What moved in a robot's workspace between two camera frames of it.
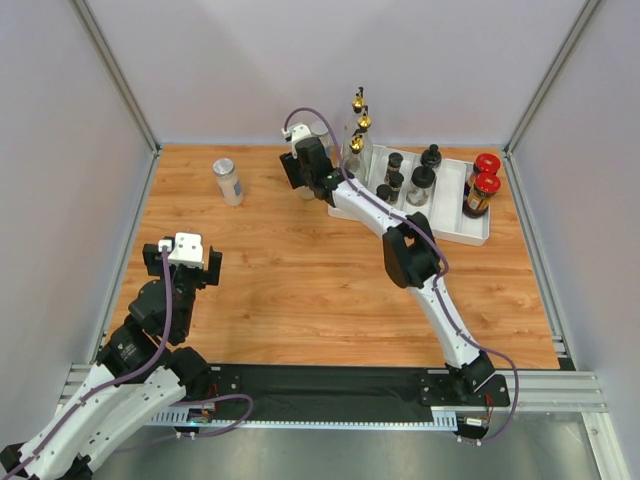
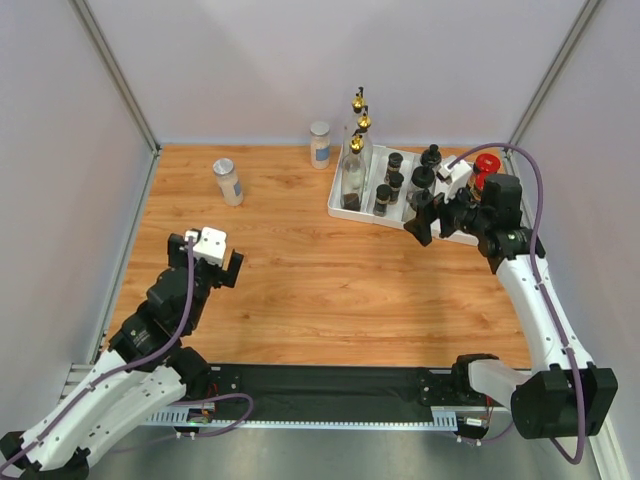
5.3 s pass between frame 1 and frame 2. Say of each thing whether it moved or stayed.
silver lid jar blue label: stayed
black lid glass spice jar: stayed
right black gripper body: moved
